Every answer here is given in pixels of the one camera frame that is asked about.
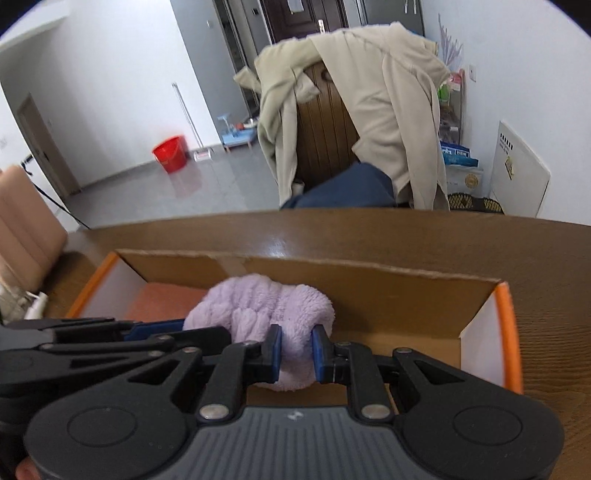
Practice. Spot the small blue stool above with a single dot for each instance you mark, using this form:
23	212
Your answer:
238	137

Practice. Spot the blue package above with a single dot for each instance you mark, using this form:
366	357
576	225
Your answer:
457	154

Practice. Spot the black patterned basket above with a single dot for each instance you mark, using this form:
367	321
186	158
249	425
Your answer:
475	203

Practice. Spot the wooden chair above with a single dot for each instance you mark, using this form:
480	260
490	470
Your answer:
323	129

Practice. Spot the purple fluffy towel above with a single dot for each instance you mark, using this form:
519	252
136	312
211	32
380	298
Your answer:
258	309

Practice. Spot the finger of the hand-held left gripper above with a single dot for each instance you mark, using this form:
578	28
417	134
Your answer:
157	328
92	357

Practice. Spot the metal shelf rack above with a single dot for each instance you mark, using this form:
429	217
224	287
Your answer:
450	120

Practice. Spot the pink suitcase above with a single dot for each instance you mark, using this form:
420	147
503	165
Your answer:
27	230

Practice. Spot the white mop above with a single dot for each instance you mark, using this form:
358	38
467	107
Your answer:
203	155

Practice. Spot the red cardboard box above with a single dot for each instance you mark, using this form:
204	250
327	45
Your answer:
369	295

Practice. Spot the grey interior door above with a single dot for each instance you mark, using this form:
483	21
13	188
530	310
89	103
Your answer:
46	147

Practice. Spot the navy blue cloth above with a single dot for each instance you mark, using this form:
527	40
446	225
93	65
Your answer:
351	187

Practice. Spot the grey refrigerator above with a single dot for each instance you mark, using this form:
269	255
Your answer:
392	11

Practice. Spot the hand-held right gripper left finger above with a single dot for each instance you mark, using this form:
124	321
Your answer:
275	353

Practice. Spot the red bucket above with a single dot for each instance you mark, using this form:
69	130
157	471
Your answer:
170	157

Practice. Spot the beige jacket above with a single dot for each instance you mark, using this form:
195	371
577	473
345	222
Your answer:
397	115

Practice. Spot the grey door frame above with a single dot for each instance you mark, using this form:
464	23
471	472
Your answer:
235	46

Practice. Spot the white board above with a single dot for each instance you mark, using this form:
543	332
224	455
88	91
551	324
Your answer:
517	175

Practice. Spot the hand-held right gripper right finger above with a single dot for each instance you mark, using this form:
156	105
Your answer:
317	355

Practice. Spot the beige box with gold emblem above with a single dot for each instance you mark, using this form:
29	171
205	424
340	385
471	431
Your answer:
471	180

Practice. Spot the white wall socket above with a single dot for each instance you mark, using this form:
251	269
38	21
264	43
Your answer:
472	72

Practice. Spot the dark brown entrance door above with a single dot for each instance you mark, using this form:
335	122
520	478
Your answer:
277	23

